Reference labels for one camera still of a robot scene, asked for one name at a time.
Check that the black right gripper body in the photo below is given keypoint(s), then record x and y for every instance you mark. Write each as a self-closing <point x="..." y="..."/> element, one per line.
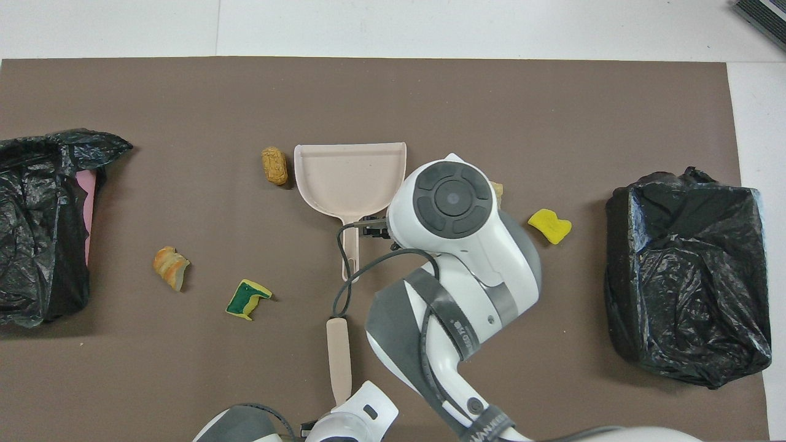
<point x="376" y="227"/>

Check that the beige plastic dustpan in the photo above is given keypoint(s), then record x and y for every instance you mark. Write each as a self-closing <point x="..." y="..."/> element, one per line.
<point x="350" y="178"/>

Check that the brown oval bread roll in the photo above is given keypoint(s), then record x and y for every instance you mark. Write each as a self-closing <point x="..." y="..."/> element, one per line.
<point x="274" y="166"/>

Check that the pale bread piece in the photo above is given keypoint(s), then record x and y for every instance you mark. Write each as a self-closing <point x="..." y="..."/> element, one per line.
<point x="497" y="190"/>

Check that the beige hand brush black bristles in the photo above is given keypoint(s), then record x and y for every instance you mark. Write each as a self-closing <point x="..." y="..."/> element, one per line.
<point x="339" y="356"/>

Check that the large green yellow sponge piece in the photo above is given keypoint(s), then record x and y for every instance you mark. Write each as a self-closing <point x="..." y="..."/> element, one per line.
<point x="245" y="301"/>

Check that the plain yellow sponge piece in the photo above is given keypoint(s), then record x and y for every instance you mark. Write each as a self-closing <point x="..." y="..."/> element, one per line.
<point x="549" y="226"/>

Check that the torn orange crust bread piece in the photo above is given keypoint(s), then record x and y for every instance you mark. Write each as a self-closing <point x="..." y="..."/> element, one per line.
<point x="171" y="268"/>

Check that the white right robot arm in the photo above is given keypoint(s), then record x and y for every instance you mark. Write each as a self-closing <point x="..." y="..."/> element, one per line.
<point x="454" y="245"/>

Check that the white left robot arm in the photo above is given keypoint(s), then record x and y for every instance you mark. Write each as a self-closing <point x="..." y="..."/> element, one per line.
<point x="362" y="408"/>

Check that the black bag lined pink bin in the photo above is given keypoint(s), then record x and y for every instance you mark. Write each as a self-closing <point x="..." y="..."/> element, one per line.
<point x="37" y="245"/>

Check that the brown table mat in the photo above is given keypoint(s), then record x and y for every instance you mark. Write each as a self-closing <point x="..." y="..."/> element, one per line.
<point x="184" y="92"/>

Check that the grey ribbed object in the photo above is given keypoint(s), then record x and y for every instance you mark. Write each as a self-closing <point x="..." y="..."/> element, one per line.
<point x="764" y="18"/>

